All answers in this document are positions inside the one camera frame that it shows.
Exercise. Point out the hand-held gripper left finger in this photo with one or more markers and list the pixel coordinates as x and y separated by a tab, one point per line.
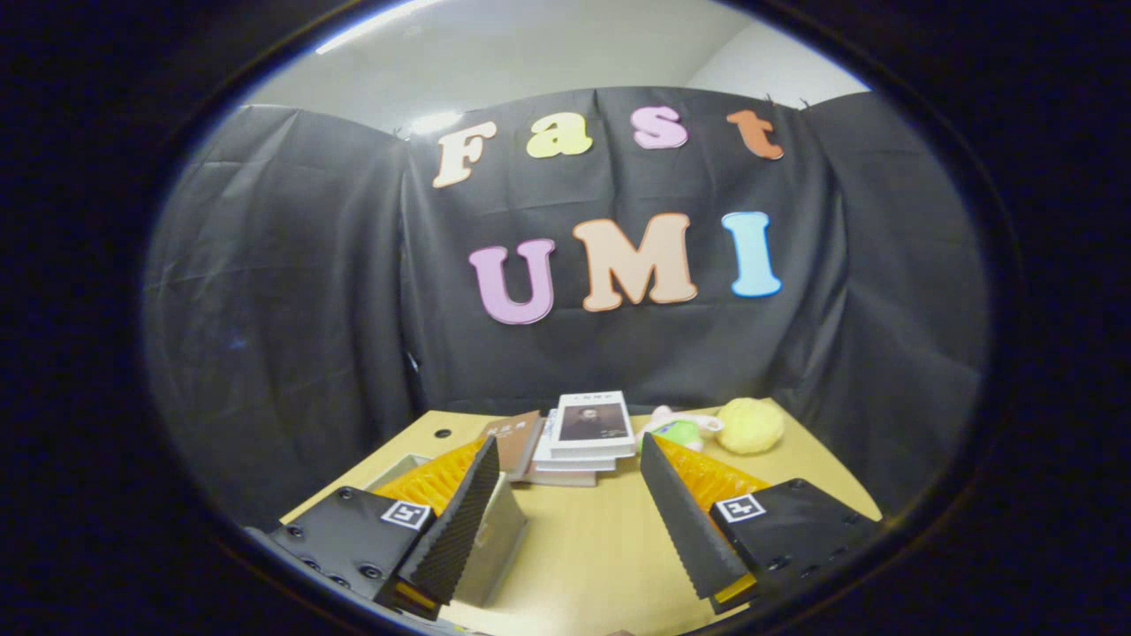
455	539

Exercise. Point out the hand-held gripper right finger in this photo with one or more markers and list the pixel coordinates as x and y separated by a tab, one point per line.
689	530

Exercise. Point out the beige fabric storage box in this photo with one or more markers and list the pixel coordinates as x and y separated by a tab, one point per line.
499	539

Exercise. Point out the green plush toy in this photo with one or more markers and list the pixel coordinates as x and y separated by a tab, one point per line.
680	433

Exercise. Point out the brown cover book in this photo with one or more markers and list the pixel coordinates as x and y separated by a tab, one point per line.
517	442

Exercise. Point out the yellow plush toy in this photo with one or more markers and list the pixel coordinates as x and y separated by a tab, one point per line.
751	426

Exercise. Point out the white book with portrait cover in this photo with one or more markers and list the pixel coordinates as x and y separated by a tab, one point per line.
590	424

